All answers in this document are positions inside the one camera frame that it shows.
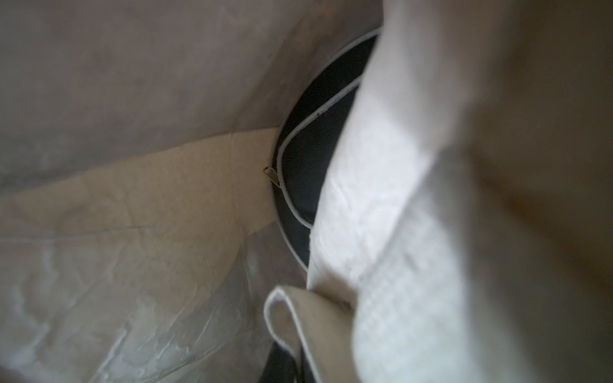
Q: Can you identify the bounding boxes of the black paddle case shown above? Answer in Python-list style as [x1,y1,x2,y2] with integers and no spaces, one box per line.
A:
[264,29,381,269]

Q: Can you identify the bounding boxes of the white canvas tote bag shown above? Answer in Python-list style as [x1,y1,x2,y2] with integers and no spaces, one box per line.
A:
[1,1,612,382]

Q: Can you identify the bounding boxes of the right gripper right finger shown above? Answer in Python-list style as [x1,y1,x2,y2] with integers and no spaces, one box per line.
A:
[301,363,317,383]

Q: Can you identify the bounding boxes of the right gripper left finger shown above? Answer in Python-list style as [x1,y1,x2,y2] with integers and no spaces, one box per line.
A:
[259,343,299,383]

